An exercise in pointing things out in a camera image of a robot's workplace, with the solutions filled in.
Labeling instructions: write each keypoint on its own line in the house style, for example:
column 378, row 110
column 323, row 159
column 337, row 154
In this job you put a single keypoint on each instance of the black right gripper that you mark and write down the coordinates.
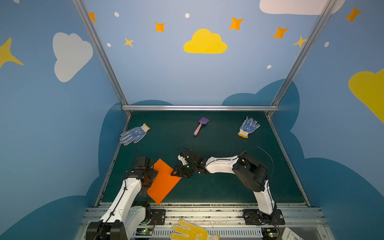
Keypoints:
column 183, row 169

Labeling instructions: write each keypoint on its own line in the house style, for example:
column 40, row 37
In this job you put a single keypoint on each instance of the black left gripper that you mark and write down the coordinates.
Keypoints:
column 147, row 180

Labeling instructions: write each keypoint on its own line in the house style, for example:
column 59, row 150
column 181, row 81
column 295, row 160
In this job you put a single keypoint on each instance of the orange square paper sheet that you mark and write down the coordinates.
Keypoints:
column 163, row 183

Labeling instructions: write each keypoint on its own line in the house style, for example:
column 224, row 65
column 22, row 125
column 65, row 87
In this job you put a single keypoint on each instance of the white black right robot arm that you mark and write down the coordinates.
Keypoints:
column 251, row 172

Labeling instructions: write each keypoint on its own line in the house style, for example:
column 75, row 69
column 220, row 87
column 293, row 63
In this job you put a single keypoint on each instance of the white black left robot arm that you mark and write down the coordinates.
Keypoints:
column 125, row 214

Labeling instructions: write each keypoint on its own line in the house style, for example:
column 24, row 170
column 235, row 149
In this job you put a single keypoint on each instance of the blue dotted glove left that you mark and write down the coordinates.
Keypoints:
column 134, row 135

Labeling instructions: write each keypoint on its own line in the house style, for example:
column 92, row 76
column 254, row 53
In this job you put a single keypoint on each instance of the blue dotted glove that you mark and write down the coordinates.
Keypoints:
column 134, row 135
column 248, row 127

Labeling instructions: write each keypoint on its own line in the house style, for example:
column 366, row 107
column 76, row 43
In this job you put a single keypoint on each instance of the purple pink toy spatula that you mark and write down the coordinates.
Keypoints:
column 202, row 121

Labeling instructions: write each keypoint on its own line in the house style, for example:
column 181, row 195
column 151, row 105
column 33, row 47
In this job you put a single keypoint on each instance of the yellow dotted glove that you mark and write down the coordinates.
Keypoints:
column 185, row 230

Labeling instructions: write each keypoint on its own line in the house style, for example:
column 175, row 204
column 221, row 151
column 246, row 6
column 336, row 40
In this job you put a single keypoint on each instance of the left green circuit board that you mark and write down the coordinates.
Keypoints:
column 144, row 232

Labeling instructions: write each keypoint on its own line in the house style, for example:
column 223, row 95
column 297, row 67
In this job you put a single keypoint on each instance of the green circuit board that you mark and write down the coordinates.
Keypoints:
column 144, row 232
column 270, row 234

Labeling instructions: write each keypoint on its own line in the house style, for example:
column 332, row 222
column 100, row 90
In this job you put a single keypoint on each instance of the blue dotted glove right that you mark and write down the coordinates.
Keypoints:
column 248, row 127

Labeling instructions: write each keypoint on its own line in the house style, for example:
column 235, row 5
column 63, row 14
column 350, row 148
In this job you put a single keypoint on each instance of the right green circuit board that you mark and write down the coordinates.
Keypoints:
column 270, row 234

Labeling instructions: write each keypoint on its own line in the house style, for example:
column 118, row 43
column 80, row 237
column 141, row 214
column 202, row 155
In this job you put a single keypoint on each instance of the white object bottom right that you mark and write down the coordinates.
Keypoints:
column 289, row 234

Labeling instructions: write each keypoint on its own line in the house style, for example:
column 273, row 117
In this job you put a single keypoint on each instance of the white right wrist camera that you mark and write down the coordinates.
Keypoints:
column 182, row 160

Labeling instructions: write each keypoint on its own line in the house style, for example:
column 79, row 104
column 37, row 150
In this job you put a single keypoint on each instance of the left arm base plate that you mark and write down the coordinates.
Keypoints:
column 157, row 217

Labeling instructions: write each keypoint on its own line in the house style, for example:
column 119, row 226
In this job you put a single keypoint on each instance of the aluminium front rail base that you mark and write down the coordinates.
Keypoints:
column 226, row 220

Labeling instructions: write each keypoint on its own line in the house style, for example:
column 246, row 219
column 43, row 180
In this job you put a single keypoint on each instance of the horizontal aluminium frame rail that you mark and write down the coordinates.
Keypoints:
column 200, row 108

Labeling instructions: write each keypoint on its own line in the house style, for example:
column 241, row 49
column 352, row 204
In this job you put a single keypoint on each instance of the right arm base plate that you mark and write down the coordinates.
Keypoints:
column 257, row 218

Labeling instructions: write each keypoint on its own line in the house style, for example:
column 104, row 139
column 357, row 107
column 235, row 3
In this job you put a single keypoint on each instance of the right aluminium frame post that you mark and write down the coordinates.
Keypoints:
column 318, row 27

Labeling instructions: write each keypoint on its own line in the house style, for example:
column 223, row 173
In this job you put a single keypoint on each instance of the aluminium frame post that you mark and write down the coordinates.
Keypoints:
column 91, row 30
column 318, row 27

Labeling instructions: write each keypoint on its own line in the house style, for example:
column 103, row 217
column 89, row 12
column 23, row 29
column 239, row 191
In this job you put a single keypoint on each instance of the left aluminium frame post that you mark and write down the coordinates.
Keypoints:
column 91, row 30

